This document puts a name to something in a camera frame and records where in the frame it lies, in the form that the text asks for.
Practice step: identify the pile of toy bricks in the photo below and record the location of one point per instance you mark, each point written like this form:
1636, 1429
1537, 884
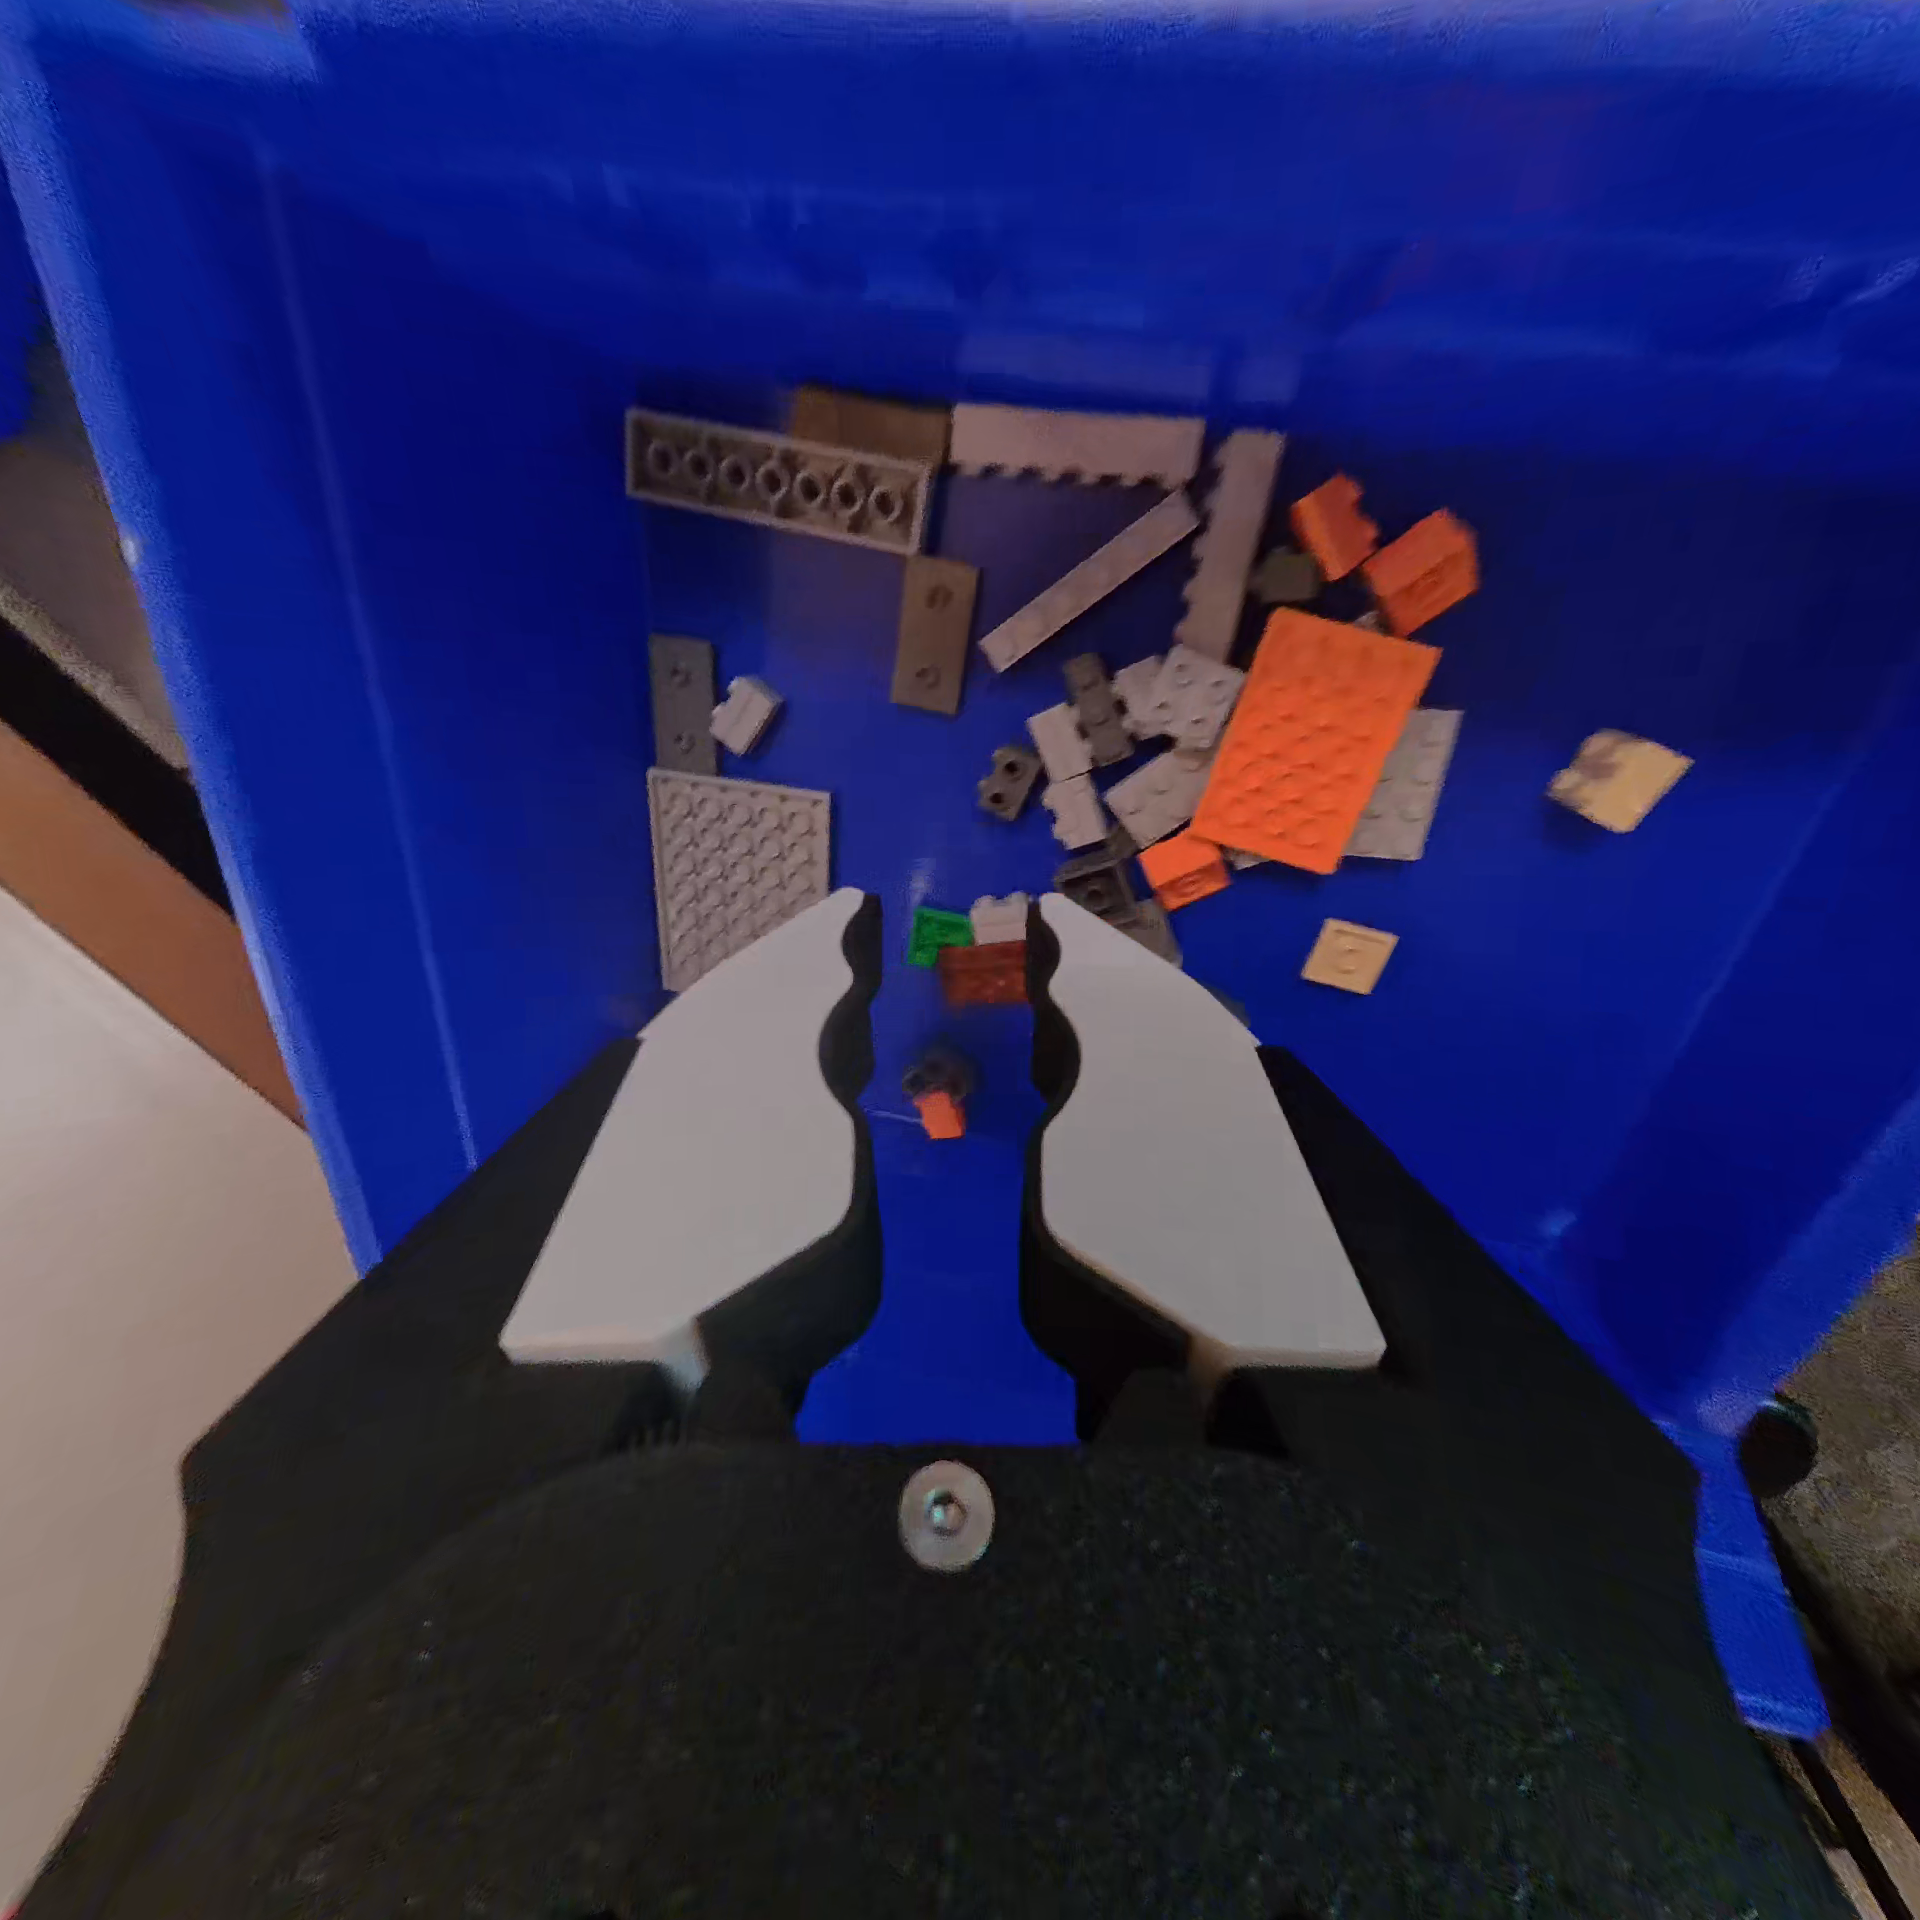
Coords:
1304, 734

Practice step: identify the plain tan square tile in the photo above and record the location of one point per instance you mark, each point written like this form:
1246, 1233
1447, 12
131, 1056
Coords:
1350, 956

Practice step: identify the printed tan tile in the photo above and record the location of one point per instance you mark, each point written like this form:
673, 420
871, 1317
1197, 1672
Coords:
1621, 782

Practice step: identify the grey desk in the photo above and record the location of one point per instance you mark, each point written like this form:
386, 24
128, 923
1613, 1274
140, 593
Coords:
121, 1274

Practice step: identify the blue storage bin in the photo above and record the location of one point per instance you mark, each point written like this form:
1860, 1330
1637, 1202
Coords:
1500, 1124

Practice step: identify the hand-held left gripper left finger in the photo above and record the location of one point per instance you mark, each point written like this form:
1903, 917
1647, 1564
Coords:
703, 1202

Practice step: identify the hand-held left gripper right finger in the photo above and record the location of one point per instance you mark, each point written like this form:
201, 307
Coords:
1200, 1202

